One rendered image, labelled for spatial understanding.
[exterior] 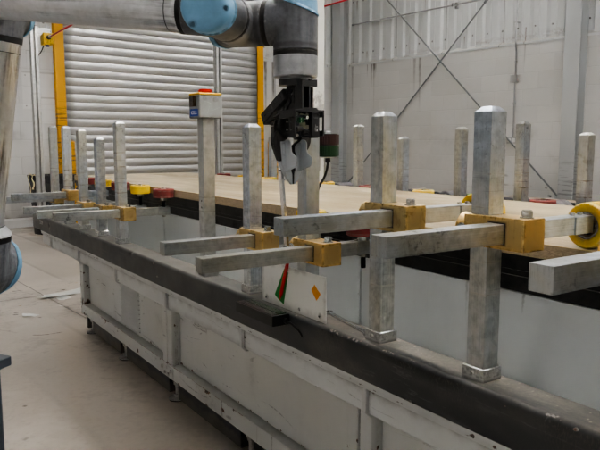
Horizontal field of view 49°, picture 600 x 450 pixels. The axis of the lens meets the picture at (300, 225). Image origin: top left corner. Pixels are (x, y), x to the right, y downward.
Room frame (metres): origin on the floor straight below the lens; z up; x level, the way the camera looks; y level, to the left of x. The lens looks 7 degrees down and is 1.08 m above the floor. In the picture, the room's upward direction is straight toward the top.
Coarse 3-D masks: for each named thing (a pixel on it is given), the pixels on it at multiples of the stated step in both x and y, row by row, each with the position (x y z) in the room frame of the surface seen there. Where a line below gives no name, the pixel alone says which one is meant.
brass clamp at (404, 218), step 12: (372, 204) 1.23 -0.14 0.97; (384, 204) 1.21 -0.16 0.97; (396, 204) 1.19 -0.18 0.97; (420, 204) 1.19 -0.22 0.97; (396, 216) 1.18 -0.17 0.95; (408, 216) 1.16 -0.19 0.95; (420, 216) 1.18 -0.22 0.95; (384, 228) 1.21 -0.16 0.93; (396, 228) 1.18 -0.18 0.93; (408, 228) 1.16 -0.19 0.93; (420, 228) 1.18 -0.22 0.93
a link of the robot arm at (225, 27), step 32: (0, 0) 1.31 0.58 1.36; (32, 0) 1.30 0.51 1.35; (64, 0) 1.28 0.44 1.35; (96, 0) 1.26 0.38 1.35; (128, 0) 1.25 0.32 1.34; (160, 0) 1.24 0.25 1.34; (192, 0) 1.21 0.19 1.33; (224, 0) 1.20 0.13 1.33; (192, 32) 1.25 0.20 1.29; (224, 32) 1.24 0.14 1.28
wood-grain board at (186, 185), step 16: (112, 176) 3.61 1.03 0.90; (128, 176) 3.61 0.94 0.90; (144, 176) 3.61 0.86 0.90; (160, 176) 3.61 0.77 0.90; (176, 176) 3.61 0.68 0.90; (192, 176) 3.61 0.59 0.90; (224, 176) 3.61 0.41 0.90; (176, 192) 2.54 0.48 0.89; (192, 192) 2.43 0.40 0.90; (224, 192) 2.43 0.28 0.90; (240, 192) 2.43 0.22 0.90; (272, 192) 2.43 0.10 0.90; (288, 192) 2.43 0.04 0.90; (320, 192) 2.43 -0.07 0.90; (336, 192) 2.43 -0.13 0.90; (352, 192) 2.43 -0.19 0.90; (368, 192) 2.43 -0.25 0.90; (400, 192) 2.43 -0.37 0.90; (416, 192) 2.43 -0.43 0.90; (272, 208) 1.95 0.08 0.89; (288, 208) 1.88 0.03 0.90; (320, 208) 1.83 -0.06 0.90; (336, 208) 1.83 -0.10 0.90; (352, 208) 1.83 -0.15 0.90; (512, 208) 1.83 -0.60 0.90; (528, 208) 1.83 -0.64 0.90; (544, 208) 1.83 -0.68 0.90; (560, 208) 1.83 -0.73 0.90; (432, 224) 1.46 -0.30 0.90; (448, 224) 1.46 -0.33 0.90; (544, 240) 1.22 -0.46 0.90; (560, 240) 1.22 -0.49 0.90; (544, 256) 1.17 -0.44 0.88; (560, 256) 1.15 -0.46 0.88
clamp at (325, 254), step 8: (296, 240) 1.45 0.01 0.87; (304, 240) 1.42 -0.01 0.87; (312, 240) 1.42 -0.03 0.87; (320, 240) 1.42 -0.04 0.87; (320, 248) 1.37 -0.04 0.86; (328, 248) 1.37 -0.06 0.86; (336, 248) 1.39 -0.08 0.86; (320, 256) 1.37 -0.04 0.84; (328, 256) 1.37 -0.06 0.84; (336, 256) 1.39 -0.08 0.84; (312, 264) 1.40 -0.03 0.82; (320, 264) 1.37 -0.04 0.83; (328, 264) 1.37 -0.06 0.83; (336, 264) 1.39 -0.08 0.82
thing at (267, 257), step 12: (240, 252) 1.33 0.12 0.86; (252, 252) 1.33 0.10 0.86; (264, 252) 1.33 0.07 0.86; (276, 252) 1.34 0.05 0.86; (288, 252) 1.36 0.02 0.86; (300, 252) 1.38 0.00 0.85; (312, 252) 1.39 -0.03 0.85; (348, 252) 1.45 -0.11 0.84; (360, 252) 1.46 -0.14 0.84; (204, 264) 1.25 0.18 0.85; (216, 264) 1.27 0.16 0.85; (228, 264) 1.28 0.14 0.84; (240, 264) 1.30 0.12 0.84; (252, 264) 1.31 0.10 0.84; (264, 264) 1.33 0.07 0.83; (276, 264) 1.34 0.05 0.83
